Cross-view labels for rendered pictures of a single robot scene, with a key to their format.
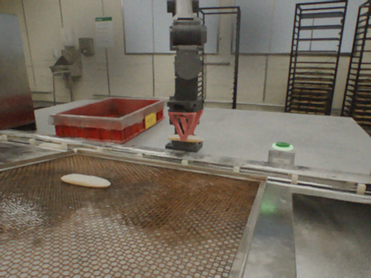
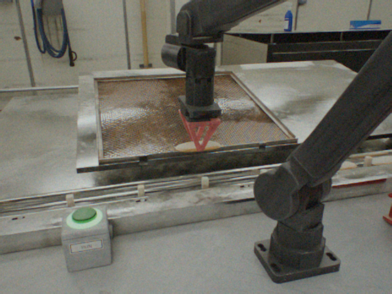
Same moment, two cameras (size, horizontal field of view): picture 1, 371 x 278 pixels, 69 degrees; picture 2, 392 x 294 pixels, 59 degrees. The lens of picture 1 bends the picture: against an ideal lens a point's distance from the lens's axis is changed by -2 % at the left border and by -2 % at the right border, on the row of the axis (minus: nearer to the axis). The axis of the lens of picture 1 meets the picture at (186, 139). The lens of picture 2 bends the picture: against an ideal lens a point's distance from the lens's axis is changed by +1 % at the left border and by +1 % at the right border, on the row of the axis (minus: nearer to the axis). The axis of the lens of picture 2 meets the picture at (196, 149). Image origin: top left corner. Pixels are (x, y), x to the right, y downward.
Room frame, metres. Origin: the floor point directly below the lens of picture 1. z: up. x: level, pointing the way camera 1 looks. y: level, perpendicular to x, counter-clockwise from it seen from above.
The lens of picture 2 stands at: (1.22, -0.40, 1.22)
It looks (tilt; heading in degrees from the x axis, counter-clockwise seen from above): 23 degrees down; 144
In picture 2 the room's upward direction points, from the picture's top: straight up
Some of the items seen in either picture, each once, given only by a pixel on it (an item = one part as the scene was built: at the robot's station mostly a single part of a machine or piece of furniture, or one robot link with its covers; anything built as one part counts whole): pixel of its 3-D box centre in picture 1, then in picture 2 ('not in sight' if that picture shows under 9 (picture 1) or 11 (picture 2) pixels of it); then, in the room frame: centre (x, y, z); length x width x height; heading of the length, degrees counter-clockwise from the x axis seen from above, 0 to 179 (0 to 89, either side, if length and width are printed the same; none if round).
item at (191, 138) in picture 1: (185, 137); (198, 145); (0.66, 0.00, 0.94); 0.10 x 0.04 x 0.01; 70
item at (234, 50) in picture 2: not in sight; (332, 83); (-0.67, 2.53, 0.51); 1.93 x 1.05 x 1.02; 70
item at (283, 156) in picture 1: (280, 165); (88, 244); (0.72, -0.27, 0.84); 0.08 x 0.08 x 0.11; 70
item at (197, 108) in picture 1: (187, 120); (199, 127); (0.67, 0.00, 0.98); 0.07 x 0.07 x 0.09; 70
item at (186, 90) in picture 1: (186, 92); (199, 93); (0.67, 0.00, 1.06); 0.10 x 0.07 x 0.07; 160
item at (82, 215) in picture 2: (282, 146); (84, 217); (0.72, -0.27, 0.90); 0.04 x 0.04 x 0.02
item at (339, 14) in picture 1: (312, 74); not in sight; (3.83, -1.76, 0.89); 0.60 x 0.59 x 1.78; 62
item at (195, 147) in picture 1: (184, 137); (297, 239); (0.93, 0.01, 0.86); 0.12 x 0.09 x 0.08; 70
